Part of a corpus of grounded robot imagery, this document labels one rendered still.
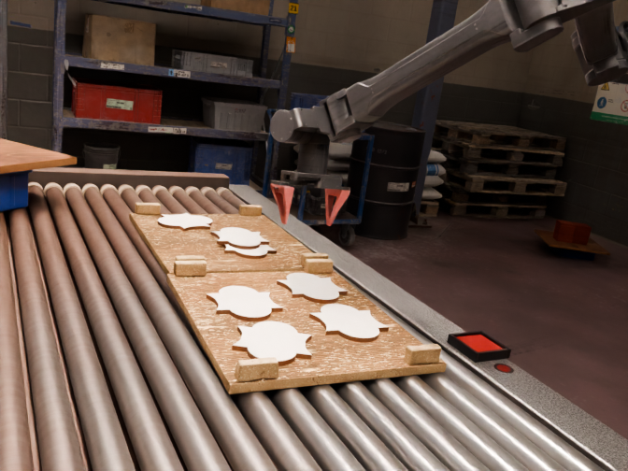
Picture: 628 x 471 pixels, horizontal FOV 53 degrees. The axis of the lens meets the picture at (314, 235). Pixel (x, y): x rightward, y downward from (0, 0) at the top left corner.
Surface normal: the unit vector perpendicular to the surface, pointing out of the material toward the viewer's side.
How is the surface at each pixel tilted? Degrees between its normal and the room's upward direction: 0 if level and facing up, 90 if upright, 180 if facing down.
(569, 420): 0
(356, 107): 89
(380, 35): 90
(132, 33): 94
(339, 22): 90
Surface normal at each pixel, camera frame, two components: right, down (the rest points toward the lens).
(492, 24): -0.69, 0.08
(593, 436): 0.13, -0.95
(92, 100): 0.40, 0.31
